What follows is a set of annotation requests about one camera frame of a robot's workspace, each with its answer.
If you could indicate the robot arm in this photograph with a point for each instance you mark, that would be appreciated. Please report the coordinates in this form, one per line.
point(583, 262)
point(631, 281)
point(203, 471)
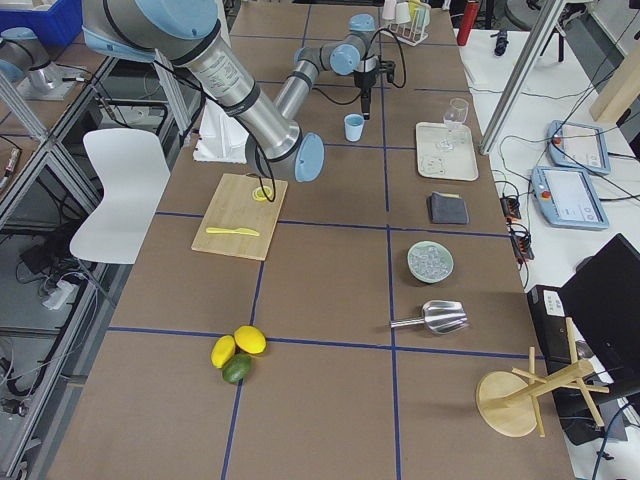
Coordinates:
point(188, 34)
point(24, 57)

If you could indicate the pink cup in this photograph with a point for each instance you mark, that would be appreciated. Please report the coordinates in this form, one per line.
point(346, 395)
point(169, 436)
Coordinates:
point(389, 10)

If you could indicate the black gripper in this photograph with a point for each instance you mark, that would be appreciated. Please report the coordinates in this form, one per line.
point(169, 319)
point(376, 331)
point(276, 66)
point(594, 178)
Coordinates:
point(363, 80)

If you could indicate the wooden mug tree stand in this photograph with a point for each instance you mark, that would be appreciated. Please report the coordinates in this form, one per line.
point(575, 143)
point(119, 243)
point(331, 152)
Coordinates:
point(508, 401)

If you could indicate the white chair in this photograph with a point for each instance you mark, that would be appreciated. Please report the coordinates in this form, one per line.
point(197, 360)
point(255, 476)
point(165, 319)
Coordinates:
point(131, 165)

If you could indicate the far teach pendant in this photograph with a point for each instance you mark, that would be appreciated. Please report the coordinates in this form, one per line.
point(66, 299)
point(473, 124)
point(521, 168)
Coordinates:
point(578, 145)

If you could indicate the mint green cup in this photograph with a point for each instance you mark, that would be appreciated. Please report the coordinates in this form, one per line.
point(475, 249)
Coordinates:
point(422, 15)

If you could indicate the steel ice scoop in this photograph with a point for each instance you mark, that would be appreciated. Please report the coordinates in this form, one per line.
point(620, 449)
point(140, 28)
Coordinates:
point(440, 317)

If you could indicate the black monitor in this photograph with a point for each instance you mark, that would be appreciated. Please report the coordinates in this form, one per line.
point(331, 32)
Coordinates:
point(602, 298)

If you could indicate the aluminium frame post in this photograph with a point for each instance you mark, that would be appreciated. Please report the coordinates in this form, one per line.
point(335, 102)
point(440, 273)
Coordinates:
point(540, 33)

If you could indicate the cream bear tray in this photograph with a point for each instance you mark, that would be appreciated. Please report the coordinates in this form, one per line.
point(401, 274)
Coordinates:
point(434, 162)

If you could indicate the green bowl of ice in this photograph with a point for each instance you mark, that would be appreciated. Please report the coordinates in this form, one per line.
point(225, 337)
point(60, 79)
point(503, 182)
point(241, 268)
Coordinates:
point(429, 262)

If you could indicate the grey folded cloth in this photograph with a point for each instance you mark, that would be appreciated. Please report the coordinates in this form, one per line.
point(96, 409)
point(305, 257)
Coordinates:
point(447, 209)

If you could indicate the white wire cup rack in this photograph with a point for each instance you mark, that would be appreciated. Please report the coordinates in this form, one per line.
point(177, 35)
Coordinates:
point(404, 24)

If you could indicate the clear wine glass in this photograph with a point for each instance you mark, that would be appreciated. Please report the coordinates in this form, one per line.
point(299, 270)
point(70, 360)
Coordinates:
point(454, 116)

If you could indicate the remaining lemon slice stack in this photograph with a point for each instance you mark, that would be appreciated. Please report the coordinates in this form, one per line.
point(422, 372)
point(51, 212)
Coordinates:
point(263, 193)

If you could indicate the yellow plastic knife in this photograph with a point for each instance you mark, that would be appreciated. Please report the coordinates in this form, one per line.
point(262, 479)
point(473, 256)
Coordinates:
point(232, 231)

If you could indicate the wooden cutting board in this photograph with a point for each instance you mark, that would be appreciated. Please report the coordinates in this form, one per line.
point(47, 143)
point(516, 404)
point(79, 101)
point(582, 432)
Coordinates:
point(232, 206)

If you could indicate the near teach pendant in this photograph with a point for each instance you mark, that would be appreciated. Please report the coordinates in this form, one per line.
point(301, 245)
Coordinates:
point(567, 198)

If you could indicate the blue storage bin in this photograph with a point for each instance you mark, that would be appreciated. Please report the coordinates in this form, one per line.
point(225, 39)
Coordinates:
point(56, 23)

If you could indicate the green lime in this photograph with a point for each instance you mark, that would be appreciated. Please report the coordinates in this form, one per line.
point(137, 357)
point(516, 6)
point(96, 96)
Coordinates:
point(237, 368)

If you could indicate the yellow whole lemon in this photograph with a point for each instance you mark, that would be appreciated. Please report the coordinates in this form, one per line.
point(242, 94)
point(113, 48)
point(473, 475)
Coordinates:
point(223, 350)
point(250, 339)

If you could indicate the red bottle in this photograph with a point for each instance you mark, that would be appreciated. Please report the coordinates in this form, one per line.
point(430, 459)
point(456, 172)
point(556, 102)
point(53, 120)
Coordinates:
point(467, 22)

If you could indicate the light blue paper cup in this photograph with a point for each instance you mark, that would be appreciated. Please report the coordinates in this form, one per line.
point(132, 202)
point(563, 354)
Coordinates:
point(353, 127)

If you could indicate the teach pendant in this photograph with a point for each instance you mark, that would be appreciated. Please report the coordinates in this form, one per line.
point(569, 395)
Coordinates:
point(567, 198)
point(578, 145)

